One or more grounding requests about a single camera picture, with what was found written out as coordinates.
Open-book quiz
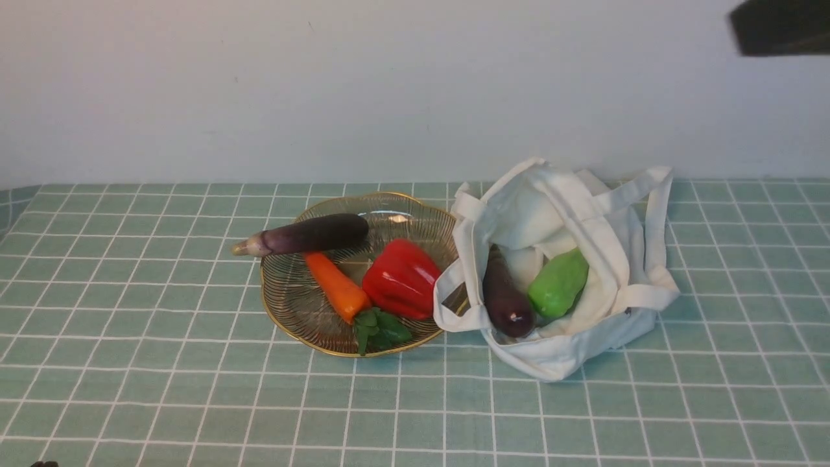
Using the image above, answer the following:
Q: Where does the red bell pepper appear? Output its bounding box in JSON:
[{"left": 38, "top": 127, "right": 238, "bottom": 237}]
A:
[{"left": 361, "top": 237, "right": 442, "bottom": 321}]

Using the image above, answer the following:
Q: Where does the green pepper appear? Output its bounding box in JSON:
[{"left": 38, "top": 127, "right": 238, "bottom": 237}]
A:
[{"left": 527, "top": 248, "right": 589, "bottom": 320}]

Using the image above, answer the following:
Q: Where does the long purple eggplant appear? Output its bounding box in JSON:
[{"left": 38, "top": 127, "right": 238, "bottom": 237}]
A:
[{"left": 231, "top": 213, "right": 370, "bottom": 257}]

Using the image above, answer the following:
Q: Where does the white cloth tote bag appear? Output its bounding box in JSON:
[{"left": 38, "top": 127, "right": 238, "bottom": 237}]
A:
[{"left": 433, "top": 158, "right": 680, "bottom": 382}]

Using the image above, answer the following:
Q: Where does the green checkered tablecloth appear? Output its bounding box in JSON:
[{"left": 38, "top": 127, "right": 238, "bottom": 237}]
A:
[{"left": 1, "top": 178, "right": 829, "bottom": 466}]

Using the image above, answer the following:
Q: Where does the dark object at top right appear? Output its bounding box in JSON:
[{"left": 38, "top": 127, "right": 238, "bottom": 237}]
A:
[{"left": 728, "top": 1, "right": 829, "bottom": 57}]

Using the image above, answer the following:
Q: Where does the short dark purple eggplant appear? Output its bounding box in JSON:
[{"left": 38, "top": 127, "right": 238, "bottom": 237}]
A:
[{"left": 482, "top": 245, "right": 536, "bottom": 338}]

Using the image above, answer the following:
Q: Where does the orange carrot with leaves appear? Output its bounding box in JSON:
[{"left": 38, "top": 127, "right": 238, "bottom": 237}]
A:
[{"left": 302, "top": 251, "right": 413, "bottom": 356}]

